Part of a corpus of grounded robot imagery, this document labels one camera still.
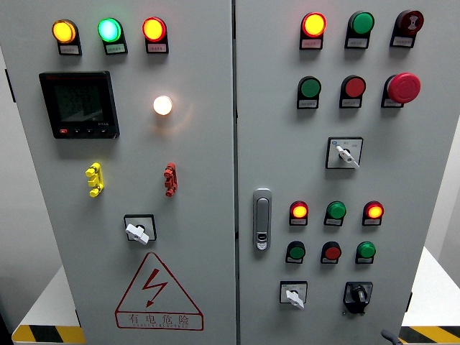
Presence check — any large yellow round lamp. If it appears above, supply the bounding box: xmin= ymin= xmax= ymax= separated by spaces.
xmin=51 ymin=19 xmax=78 ymax=45

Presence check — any small yellow handle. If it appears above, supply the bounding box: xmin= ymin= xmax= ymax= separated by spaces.
xmin=85 ymin=162 xmax=105 ymax=198

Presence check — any pale grey door with display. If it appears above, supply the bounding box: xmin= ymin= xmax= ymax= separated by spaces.
xmin=0 ymin=0 xmax=238 ymax=345

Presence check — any turn switch black knob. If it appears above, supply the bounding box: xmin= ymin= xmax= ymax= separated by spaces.
xmin=342 ymin=281 xmax=374 ymax=317

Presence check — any large red stop button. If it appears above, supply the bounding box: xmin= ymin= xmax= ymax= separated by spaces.
xmin=383 ymin=72 xmax=422 ymax=104

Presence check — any small red round lamp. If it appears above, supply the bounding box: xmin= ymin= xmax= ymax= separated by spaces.
xmin=289 ymin=200 xmax=309 ymax=219
xmin=363 ymin=200 xmax=385 ymax=219

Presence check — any small green round lamp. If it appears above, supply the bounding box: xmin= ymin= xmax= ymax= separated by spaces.
xmin=326 ymin=201 xmax=347 ymax=220
xmin=356 ymin=241 xmax=377 ymax=259

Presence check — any red warning triangle sign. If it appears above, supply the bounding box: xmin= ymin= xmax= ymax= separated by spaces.
xmin=114 ymin=252 xmax=205 ymax=331

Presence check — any dark red buzzer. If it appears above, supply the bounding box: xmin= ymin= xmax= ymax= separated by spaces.
xmin=395 ymin=9 xmax=425 ymax=37

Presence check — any black yellow striped tape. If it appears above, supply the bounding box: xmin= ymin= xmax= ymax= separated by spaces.
xmin=11 ymin=325 xmax=86 ymax=345
xmin=398 ymin=326 xmax=460 ymax=344

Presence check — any flat green push button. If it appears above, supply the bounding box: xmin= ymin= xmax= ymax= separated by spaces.
xmin=298 ymin=75 xmax=323 ymax=99

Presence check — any small turn switch white handle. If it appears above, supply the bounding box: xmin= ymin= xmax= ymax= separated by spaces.
xmin=279 ymin=280 xmax=308 ymax=310

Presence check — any large red lamp beside button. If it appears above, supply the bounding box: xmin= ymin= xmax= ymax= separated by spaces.
xmin=301 ymin=11 xmax=327 ymax=38

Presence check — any large lit green lamp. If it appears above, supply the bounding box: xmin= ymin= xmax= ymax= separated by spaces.
xmin=97 ymin=17 xmax=124 ymax=43

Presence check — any white round lamp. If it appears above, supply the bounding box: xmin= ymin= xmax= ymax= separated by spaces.
xmin=152 ymin=95 xmax=174 ymax=116

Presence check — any flat red push button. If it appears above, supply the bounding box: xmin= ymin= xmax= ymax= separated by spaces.
xmin=341 ymin=75 xmax=367 ymax=98

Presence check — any small red push button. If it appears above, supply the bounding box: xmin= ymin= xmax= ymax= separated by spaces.
xmin=321 ymin=241 xmax=343 ymax=261

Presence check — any pale grey door with lock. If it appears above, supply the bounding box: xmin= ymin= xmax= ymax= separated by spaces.
xmin=234 ymin=0 xmax=460 ymax=345

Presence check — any black display meter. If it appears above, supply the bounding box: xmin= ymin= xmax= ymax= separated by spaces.
xmin=38 ymin=70 xmax=121 ymax=140

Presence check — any large green domed button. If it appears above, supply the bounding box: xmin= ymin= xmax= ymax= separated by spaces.
xmin=347 ymin=11 xmax=375 ymax=37

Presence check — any small red handle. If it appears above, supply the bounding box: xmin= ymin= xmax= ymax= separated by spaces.
xmin=163 ymin=162 xmax=178 ymax=198

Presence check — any small green push button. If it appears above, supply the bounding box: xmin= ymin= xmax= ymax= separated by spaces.
xmin=286 ymin=240 xmax=307 ymax=260

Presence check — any large red lamp beside green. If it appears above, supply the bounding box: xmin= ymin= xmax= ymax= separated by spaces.
xmin=142 ymin=17 xmax=168 ymax=43

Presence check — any turn switch slender white handle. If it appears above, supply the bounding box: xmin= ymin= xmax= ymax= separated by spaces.
xmin=325 ymin=136 xmax=364 ymax=170

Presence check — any silver door lock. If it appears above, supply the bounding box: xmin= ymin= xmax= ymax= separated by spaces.
xmin=252 ymin=188 xmax=273 ymax=252

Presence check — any turn switch broad white handle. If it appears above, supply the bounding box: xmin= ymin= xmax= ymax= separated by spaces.
xmin=123 ymin=213 xmax=157 ymax=246

